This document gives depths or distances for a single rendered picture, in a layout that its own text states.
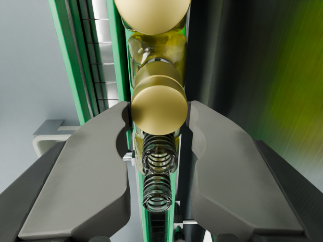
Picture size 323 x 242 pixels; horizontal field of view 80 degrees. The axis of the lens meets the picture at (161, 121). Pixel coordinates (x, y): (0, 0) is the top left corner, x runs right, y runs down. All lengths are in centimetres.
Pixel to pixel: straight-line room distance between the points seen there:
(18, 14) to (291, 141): 58
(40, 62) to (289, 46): 54
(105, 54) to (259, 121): 29
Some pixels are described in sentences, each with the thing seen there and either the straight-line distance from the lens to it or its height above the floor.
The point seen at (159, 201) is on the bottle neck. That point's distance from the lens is 22.
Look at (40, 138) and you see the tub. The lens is 61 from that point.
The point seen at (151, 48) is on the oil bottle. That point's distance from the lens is 17.
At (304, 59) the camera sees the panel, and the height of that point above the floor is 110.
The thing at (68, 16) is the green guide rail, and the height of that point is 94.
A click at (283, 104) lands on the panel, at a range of 22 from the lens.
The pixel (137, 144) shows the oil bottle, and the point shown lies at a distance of 23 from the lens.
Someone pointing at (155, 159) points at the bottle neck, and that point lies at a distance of 18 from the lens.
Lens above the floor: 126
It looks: 58 degrees down
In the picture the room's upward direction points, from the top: 177 degrees clockwise
